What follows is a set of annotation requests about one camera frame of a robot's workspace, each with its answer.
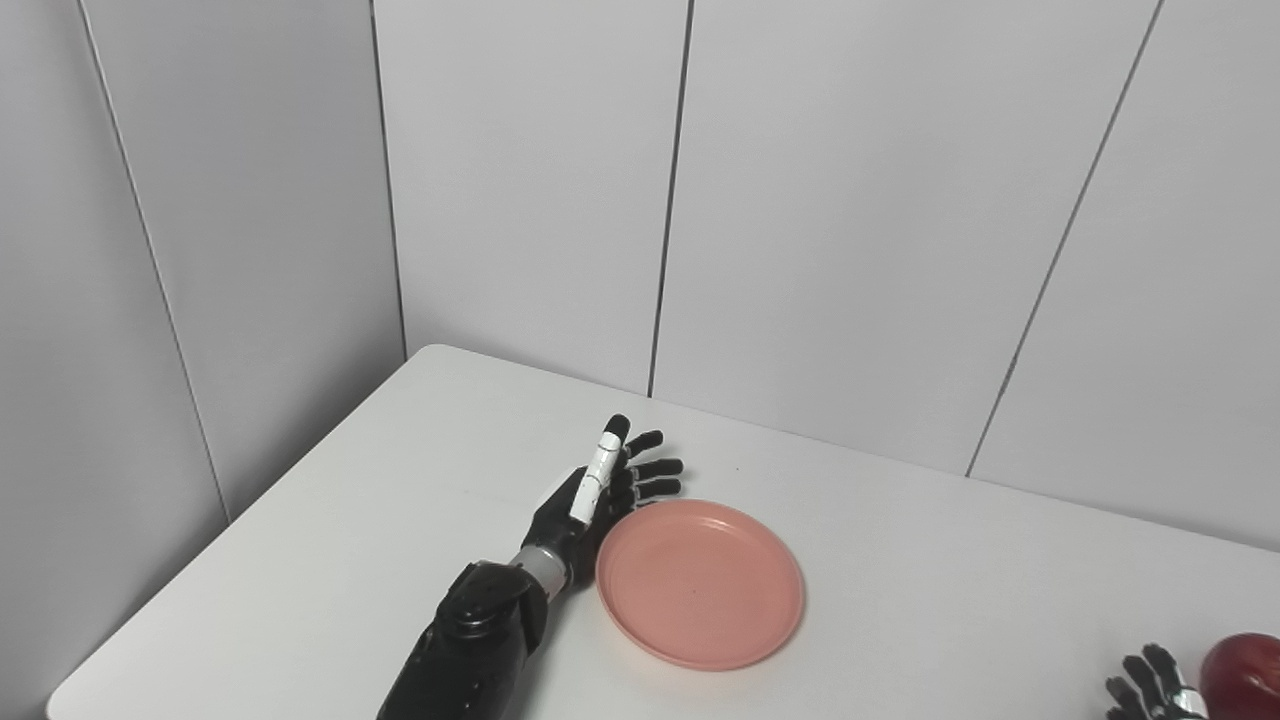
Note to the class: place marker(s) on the red apple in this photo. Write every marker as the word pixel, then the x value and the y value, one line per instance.
pixel 1245 680

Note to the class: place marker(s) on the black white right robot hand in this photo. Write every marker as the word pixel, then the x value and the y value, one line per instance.
pixel 1160 690

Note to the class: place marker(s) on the pink round plate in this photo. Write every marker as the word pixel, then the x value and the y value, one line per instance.
pixel 700 585

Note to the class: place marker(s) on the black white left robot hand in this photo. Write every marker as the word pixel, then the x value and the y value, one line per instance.
pixel 590 490

